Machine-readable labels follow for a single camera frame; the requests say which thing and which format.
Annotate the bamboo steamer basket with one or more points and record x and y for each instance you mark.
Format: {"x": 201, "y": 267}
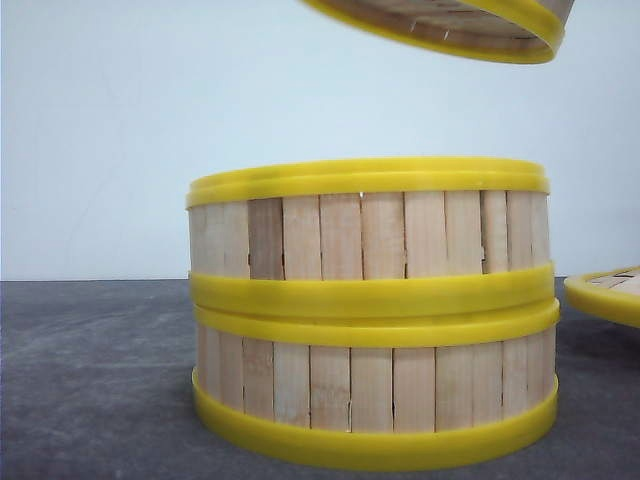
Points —
{"x": 506, "y": 31}
{"x": 394, "y": 237}
{"x": 491, "y": 392}

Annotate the yellow rimmed steamer lid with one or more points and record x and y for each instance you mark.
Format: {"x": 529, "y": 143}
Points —
{"x": 613, "y": 295}

